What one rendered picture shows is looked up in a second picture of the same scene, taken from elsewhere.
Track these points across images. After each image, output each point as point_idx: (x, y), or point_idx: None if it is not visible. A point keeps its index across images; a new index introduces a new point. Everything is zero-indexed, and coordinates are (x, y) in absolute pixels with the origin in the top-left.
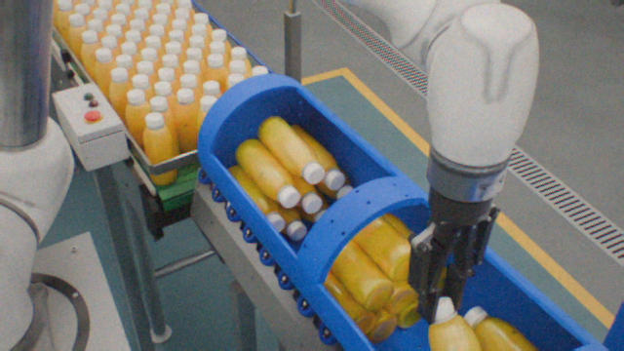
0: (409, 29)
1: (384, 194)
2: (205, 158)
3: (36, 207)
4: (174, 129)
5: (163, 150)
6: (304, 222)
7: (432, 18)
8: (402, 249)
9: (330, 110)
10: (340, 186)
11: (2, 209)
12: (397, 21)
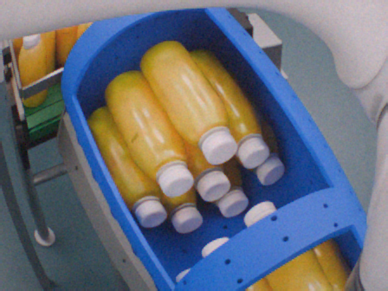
0: (358, 71)
1: (309, 225)
2: (67, 99)
3: None
4: (51, 39)
5: (34, 70)
6: (203, 199)
7: (386, 67)
8: (312, 290)
9: (252, 46)
10: (261, 163)
11: None
12: (341, 52)
